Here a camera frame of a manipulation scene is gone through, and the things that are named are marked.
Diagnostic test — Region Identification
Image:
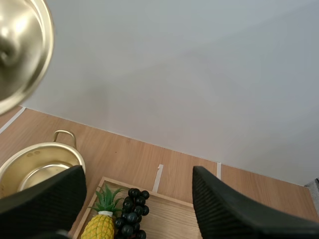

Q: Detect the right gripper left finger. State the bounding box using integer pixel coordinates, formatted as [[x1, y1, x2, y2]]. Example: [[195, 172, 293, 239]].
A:
[[0, 165, 87, 239]]

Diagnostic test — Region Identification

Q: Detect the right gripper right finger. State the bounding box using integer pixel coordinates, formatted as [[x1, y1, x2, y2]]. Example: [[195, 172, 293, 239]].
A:
[[192, 166, 319, 239]]

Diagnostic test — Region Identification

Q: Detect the gold pot lid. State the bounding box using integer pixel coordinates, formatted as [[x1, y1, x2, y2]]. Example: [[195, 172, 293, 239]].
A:
[[0, 0, 55, 116]]

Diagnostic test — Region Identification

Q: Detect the dark toy grape bunch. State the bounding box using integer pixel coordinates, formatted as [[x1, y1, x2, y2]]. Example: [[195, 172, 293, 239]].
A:
[[114, 188, 150, 239]]

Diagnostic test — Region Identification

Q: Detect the yellow toy pineapple green crown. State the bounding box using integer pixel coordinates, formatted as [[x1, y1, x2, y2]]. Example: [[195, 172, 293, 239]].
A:
[[81, 183, 124, 239]]

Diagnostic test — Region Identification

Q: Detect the shallow wooden tray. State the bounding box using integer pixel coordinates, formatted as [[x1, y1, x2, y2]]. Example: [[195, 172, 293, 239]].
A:
[[74, 176, 203, 239]]

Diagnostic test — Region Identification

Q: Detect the gold pot with two handles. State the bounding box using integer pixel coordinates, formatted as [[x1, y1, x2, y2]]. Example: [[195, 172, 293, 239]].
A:
[[0, 130, 86, 199]]

